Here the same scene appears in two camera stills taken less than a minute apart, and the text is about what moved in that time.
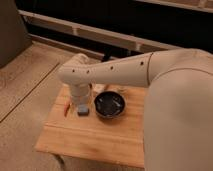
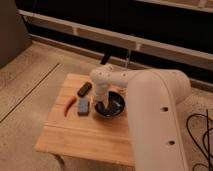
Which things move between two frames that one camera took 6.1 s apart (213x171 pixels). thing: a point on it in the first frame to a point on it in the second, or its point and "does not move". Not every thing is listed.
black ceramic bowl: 110,105 does not move
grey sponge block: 83,110 does not move
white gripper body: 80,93 to 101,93
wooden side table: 117,140 does not move
